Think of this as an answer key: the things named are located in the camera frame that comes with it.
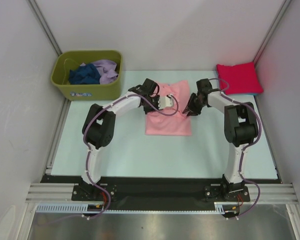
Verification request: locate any pink t shirt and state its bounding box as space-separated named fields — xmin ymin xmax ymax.
xmin=145 ymin=80 xmax=192 ymax=136

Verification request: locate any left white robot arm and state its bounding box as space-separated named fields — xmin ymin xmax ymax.
xmin=81 ymin=78 xmax=160 ymax=200

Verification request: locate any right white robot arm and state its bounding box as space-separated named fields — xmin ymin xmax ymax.
xmin=182 ymin=78 xmax=261 ymax=201

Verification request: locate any folded red t shirt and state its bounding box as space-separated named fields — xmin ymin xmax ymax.
xmin=216 ymin=62 xmax=264 ymax=95

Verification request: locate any folded blue t shirt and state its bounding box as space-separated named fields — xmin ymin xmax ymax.
xmin=216 ymin=72 xmax=259 ymax=97

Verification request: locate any lilac t shirt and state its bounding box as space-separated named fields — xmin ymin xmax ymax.
xmin=92 ymin=59 xmax=119 ymax=85

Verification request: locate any dark blue t shirt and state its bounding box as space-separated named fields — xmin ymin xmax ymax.
xmin=68 ymin=63 xmax=101 ymax=85

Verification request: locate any olive green plastic bin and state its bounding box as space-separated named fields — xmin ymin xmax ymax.
xmin=50 ymin=50 xmax=123 ymax=101

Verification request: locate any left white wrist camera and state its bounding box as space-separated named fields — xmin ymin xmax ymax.
xmin=158 ymin=94 xmax=175 ymax=110

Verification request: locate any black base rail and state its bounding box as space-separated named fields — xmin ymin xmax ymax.
xmin=40 ymin=175 xmax=280 ymax=211

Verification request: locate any white slotted cable duct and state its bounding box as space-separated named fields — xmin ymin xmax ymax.
xmin=36 ymin=201 xmax=241 ymax=215

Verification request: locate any right aluminium frame post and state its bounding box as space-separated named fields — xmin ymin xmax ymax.
xmin=253 ymin=0 xmax=294 ymax=67

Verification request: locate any aluminium frame post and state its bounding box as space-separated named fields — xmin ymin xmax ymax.
xmin=253 ymin=0 xmax=294 ymax=67
xmin=26 ymin=0 xmax=63 ymax=56

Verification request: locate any left aluminium frame post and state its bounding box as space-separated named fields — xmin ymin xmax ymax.
xmin=26 ymin=0 xmax=63 ymax=56

